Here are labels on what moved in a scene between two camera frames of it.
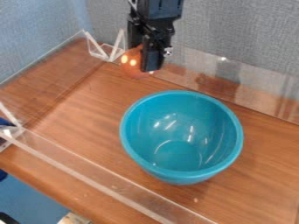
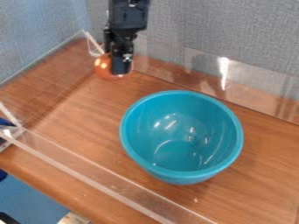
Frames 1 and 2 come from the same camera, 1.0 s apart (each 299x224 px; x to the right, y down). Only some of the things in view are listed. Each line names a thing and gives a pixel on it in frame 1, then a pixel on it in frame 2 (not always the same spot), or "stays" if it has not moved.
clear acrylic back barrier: (263, 86) stays
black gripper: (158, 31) → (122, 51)
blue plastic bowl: (182, 136) stays
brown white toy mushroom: (130, 63) → (103, 64)
